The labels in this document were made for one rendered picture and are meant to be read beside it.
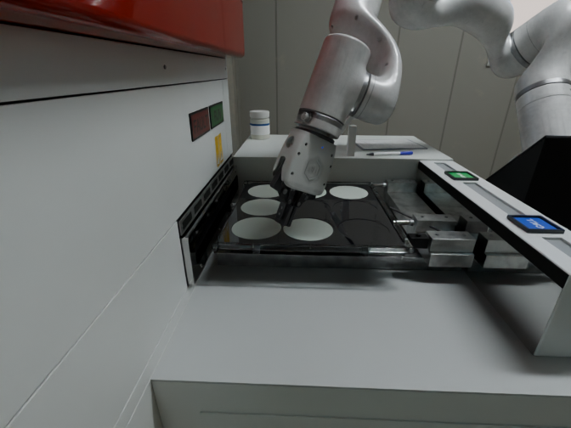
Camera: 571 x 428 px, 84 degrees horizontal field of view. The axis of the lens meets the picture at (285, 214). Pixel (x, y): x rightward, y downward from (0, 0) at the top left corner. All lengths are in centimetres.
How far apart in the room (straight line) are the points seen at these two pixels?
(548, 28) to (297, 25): 160
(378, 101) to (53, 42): 44
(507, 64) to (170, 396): 113
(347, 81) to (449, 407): 49
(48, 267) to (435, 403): 46
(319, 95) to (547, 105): 64
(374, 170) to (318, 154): 41
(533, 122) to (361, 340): 72
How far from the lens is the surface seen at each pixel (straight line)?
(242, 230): 64
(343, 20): 68
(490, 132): 274
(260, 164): 93
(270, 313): 56
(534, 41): 115
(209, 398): 51
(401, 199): 90
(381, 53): 66
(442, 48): 254
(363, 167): 95
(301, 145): 54
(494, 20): 105
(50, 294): 31
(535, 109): 104
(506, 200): 75
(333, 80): 56
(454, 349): 56
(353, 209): 75
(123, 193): 39
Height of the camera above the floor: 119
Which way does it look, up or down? 24 degrees down
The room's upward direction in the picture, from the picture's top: straight up
